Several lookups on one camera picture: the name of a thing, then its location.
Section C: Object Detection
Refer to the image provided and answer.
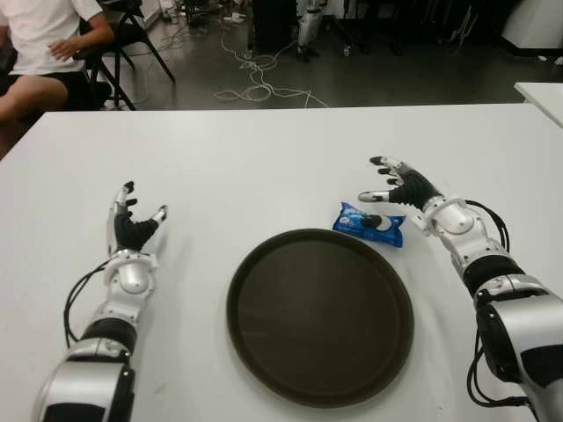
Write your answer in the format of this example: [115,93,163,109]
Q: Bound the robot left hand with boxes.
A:
[105,180,170,256]

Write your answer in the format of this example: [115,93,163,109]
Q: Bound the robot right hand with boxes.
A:
[358,155,443,213]

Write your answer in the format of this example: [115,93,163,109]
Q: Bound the blue Oreo cookie packet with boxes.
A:
[332,200,406,250]

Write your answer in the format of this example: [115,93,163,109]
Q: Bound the white side table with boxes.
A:
[513,81,563,128]

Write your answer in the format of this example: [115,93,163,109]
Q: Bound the round dark brown tray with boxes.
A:
[226,227,415,408]

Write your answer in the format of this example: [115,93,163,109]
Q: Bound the silver humanoid robot legs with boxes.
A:
[295,0,326,58]

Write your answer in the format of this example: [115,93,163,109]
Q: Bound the black chair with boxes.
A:
[72,0,176,111]

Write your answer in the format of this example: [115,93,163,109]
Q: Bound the white machine housing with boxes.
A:
[501,0,563,49]

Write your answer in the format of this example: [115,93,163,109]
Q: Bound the seated person in white shirt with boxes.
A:
[0,0,116,150]

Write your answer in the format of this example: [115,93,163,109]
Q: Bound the black cabinet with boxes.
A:
[251,0,303,52]

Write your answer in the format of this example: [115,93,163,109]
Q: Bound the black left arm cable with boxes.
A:
[63,258,111,344]

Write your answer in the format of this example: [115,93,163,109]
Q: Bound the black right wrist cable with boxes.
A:
[465,200,512,254]

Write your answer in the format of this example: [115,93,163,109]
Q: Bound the white cable on floor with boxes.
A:
[214,25,329,109]

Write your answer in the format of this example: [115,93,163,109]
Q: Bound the black right elbow cable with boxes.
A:
[466,338,529,405]

